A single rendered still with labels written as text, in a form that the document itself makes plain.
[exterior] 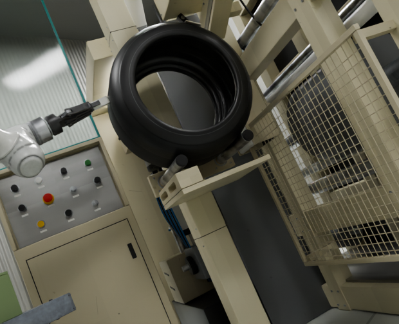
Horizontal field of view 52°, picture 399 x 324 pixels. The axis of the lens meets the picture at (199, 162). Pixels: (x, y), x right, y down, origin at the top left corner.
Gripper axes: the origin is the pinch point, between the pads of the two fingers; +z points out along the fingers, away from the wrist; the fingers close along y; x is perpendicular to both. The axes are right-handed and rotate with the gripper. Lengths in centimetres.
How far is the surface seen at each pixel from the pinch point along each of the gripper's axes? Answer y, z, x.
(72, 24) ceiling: 332, 102, -229
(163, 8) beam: 18, 54, -36
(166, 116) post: 27.0, 29.8, 8.9
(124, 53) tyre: -10.1, 15.2, -9.8
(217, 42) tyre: -12, 49, 2
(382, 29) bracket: -58, 69, 37
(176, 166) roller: -7.3, 10.1, 35.7
